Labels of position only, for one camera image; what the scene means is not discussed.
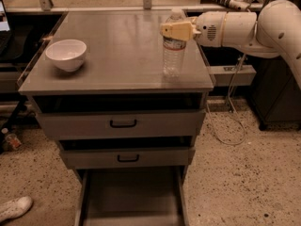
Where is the black top drawer handle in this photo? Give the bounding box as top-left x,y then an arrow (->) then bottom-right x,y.
109,120 -> 137,129

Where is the dark cabinet at right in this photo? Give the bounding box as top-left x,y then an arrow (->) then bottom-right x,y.
249,56 -> 301,130

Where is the bottom open grey drawer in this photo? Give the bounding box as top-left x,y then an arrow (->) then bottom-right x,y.
74,167 -> 189,226

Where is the top grey drawer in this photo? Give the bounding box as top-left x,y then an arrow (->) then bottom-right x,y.
36,93 -> 205,140

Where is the grey drawer cabinet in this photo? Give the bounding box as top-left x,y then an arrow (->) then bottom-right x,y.
17,9 -> 215,226

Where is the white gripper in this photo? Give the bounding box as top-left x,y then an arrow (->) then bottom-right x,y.
160,11 -> 226,47

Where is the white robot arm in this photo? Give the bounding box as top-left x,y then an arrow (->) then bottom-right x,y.
160,0 -> 301,87

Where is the white sneaker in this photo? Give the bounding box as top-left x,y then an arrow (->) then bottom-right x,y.
0,196 -> 33,222

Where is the black middle drawer handle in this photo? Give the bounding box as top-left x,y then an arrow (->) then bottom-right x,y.
117,154 -> 140,163

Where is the middle grey drawer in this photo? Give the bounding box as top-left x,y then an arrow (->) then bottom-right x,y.
60,137 -> 195,170

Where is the bottle on floor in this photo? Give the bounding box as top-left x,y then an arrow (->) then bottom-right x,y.
1,128 -> 22,151

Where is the white power cable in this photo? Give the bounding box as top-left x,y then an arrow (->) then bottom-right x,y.
205,54 -> 248,147

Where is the clear plastic water bottle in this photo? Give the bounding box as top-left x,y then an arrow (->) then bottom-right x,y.
161,8 -> 187,79

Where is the white ceramic bowl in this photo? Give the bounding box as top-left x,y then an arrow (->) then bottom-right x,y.
45,40 -> 87,72

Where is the black drawer handle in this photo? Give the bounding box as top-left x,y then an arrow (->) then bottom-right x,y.
117,154 -> 140,163
109,120 -> 137,129

